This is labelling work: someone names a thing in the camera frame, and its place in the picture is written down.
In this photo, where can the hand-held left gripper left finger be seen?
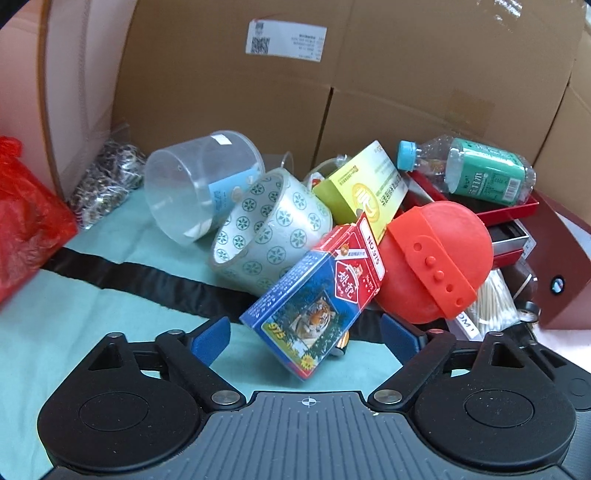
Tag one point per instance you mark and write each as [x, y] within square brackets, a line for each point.
[210, 339]

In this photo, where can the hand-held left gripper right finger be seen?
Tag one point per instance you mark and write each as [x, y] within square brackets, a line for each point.
[399, 337]

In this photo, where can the tiger print playing card box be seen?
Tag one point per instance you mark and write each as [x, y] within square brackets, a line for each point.
[318, 300]

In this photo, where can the brown storage box container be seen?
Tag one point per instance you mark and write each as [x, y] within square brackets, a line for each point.
[568, 258]

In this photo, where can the pink fleece blanket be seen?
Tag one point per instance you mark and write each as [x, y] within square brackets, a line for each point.
[572, 346]

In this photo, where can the white flat box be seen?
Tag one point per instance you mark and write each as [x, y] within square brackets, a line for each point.
[464, 325]

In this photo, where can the black white small toy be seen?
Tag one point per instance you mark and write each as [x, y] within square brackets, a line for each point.
[528, 314]

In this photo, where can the red silicone round pouch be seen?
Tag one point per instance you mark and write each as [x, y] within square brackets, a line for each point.
[434, 258]

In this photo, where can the teal cloth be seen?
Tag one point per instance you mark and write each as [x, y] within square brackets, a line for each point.
[115, 314]

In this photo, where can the cotton swab pack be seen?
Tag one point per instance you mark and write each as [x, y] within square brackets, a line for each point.
[496, 300]

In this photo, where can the brown toy football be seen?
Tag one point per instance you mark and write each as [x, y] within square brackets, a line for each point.
[524, 284]

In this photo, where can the yellow-green medicine box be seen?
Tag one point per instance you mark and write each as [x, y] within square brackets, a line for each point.
[364, 194]

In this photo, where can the green flower pattern tape roll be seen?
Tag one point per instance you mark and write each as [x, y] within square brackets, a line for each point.
[295, 217]

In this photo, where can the clear plastic cup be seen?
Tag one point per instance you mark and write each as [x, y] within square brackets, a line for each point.
[184, 184]

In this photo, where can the red drawer gift box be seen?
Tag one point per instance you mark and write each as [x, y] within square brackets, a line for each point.
[508, 214]

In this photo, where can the green label plastic bottle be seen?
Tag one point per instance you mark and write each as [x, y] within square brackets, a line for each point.
[485, 173]

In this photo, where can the bag of metal rings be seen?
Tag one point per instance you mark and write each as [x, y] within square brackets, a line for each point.
[106, 184]

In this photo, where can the red plastic bag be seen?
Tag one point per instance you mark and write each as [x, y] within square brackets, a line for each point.
[27, 230]

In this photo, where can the cardboard box with white labels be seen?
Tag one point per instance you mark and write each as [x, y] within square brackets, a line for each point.
[572, 152]

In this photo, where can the large cardboard box wall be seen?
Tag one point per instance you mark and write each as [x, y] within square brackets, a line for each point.
[369, 69]

